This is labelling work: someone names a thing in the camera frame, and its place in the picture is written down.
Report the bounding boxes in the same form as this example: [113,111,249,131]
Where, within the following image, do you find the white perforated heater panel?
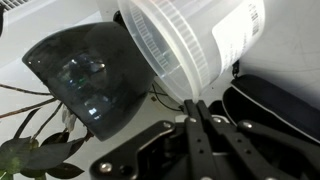
[0,0,35,13]

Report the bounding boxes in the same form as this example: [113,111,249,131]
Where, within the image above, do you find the glossy black plant pot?
[21,21,158,143]

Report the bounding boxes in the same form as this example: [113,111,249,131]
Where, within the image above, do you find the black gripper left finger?
[183,99,215,180]

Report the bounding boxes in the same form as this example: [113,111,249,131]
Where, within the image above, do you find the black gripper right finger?
[196,99,265,180]

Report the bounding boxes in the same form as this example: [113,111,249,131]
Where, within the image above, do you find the black zipper case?
[207,73,320,145]

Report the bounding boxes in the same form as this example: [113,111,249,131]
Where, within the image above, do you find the green leafy houseplant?
[0,82,95,180]

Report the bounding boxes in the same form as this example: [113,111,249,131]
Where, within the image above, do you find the white television stand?
[0,0,320,180]

